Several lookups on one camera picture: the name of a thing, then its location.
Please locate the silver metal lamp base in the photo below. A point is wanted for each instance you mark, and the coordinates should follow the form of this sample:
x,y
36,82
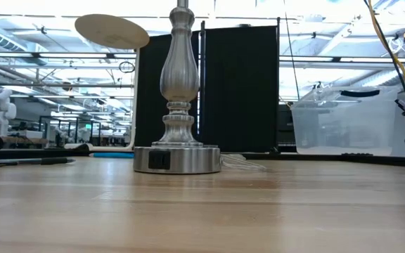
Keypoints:
x,y
179,77

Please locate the clear plastic storage bin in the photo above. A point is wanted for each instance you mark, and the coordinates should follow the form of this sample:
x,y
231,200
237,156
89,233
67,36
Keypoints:
x,y
346,126

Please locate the black partition screen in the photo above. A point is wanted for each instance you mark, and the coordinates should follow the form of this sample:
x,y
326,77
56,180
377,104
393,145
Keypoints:
x,y
241,88

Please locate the light blue marker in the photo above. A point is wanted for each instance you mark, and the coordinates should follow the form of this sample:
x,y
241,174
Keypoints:
x,y
112,155

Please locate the white box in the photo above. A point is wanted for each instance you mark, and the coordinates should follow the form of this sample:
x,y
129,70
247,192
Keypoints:
x,y
33,134

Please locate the wooden workbench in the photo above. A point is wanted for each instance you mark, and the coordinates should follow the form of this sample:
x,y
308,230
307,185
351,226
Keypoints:
x,y
19,140

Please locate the white desk lamp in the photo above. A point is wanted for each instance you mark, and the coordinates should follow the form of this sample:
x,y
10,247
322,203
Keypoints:
x,y
112,31

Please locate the black pen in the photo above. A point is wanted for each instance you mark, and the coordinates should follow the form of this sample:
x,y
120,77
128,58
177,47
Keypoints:
x,y
48,161

